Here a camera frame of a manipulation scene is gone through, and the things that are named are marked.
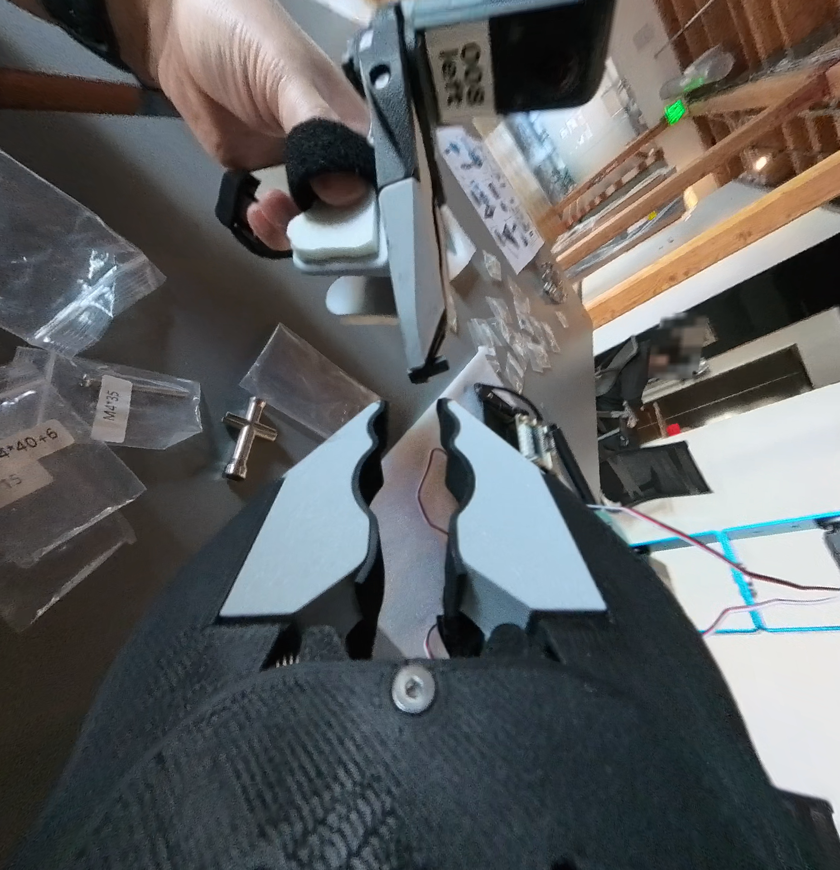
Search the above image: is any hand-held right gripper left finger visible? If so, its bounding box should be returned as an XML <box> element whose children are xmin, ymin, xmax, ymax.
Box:
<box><xmin>218</xmin><ymin>400</ymin><xmax>388</xmax><ymax>636</ymax></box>

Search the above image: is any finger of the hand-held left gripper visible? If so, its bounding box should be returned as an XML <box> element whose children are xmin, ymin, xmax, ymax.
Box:
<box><xmin>378</xmin><ymin>174</ymin><xmax>451</xmax><ymax>385</ymax></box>
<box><xmin>423</xmin><ymin>132</ymin><xmax>459</xmax><ymax>335</ymax></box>

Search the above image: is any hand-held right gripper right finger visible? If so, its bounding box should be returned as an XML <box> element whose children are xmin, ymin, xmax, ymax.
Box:
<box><xmin>436</xmin><ymin>398</ymin><xmax>608</xmax><ymax>647</ymax></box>

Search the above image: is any dark grey desk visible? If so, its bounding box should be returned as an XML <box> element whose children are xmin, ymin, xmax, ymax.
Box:
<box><xmin>0</xmin><ymin>0</ymin><xmax>601</xmax><ymax>870</ymax></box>

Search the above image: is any person's left hand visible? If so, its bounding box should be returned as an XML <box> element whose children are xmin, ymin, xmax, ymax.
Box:
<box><xmin>145</xmin><ymin>0</ymin><xmax>371</xmax><ymax>251</ymax></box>

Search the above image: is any printed instruction sheet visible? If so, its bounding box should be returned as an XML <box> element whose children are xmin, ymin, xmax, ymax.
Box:
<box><xmin>435</xmin><ymin>126</ymin><xmax>547</xmax><ymax>274</ymax></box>

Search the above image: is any white foam mat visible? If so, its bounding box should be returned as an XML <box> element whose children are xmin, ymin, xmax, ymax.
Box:
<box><xmin>376</xmin><ymin>348</ymin><xmax>509</xmax><ymax>662</ymax></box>

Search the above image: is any robot control circuit board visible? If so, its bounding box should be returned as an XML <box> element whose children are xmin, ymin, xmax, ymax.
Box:
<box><xmin>514</xmin><ymin>416</ymin><xmax>565</xmax><ymax>471</ymax></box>

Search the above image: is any group of small parts bags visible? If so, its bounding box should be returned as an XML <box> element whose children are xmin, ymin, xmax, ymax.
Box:
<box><xmin>461</xmin><ymin>250</ymin><xmax>572</xmax><ymax>395</ymax></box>

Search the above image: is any metal cross wrench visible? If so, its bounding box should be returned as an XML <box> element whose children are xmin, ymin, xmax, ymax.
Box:
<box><xmin>222</xmin><ymin>399</ymin><xmax>280</xmax><ymax>482</ymax></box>

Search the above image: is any empty clear zip bag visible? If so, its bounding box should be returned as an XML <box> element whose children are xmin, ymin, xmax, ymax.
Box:
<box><xmin>240</xmin><ymin>324</ymin><xmax>381</xmax><ymax>444</ymax></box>

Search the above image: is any labelled clear screw bag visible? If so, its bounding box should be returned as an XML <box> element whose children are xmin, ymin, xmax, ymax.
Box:
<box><xmin>49</xmin><ymin>352</ymin><xmax>203</xmax><ymax>451</ymax></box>
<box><xmin>0</xmin><ymin>363</ymin><xmax>147</xmax><ymax>568</ymax></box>

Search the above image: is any wooden pillar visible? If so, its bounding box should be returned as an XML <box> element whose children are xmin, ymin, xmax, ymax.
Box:
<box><xmin>583</xmin><ymin>143</ymin><xmax>840</xmax><ymax>329</ymax></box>

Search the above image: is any large clear screw bag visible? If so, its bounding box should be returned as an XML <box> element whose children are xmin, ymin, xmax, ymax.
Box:
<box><xmin>0</xmin><ymin>138</ymin><xmax>167</xmax><ymax>356</ymax></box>

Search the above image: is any black power cable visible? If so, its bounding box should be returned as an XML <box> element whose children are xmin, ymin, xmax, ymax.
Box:
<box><xmin>474</xmin><ymin>382</ymin><xmax>533</xmax><ymax>412</ymax></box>

